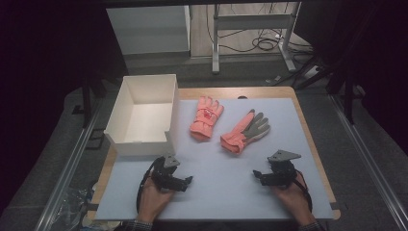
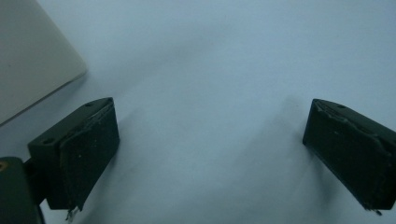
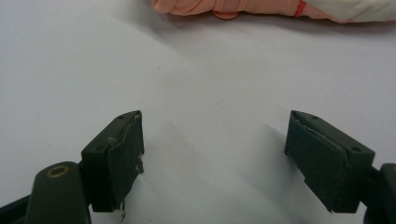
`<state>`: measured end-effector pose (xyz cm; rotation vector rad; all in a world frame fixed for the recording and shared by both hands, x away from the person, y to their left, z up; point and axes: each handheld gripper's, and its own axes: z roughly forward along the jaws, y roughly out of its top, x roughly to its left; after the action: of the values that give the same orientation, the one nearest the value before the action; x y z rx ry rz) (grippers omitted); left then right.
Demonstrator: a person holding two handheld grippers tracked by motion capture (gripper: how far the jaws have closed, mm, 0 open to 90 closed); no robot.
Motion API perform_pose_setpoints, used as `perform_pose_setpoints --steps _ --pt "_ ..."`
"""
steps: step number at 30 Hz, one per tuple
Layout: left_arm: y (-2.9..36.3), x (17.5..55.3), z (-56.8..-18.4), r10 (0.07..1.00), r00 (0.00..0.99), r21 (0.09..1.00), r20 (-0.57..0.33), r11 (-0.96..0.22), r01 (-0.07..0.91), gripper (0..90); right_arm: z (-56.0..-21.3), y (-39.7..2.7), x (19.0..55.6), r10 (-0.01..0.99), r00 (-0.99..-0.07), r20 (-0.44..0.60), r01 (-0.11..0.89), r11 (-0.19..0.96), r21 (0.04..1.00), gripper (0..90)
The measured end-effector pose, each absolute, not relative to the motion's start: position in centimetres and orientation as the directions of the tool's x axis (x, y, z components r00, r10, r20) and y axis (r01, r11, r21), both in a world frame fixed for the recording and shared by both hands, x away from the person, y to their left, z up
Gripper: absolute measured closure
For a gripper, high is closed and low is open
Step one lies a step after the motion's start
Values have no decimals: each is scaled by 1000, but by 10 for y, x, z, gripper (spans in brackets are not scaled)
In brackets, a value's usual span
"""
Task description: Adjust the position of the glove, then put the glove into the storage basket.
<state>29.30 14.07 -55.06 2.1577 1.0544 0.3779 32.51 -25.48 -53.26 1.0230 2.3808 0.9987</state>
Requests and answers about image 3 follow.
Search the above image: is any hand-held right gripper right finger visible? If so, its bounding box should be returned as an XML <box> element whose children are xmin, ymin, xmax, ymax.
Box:
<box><xmin>284</xmin><ymin>109</ymin><xmax>376</xmax><ymax>215</ymax></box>

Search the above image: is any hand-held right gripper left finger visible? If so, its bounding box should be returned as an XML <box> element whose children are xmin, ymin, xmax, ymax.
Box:
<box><xmin>80</xmin><ymin>109</ymin><xmax>146</xmax><ymax>222</ymax></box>

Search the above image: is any pink garment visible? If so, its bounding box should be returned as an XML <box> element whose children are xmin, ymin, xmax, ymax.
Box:
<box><xmin>151</xmin><ymin>0</ymin><xmax>396</xmax><ymax>24</ymax></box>

